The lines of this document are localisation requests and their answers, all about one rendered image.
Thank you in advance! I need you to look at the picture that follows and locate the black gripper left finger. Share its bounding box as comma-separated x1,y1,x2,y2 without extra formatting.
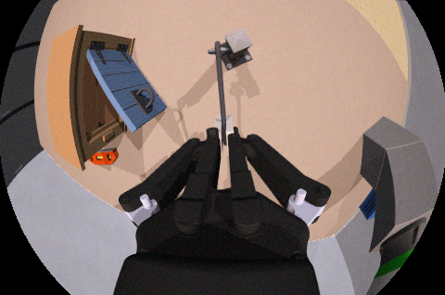
119,115,223,234

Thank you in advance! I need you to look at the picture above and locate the orange spirit level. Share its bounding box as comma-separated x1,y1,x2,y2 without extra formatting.
89,147,120,164

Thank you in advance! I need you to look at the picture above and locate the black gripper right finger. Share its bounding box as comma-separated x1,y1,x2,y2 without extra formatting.
226,114,331,234

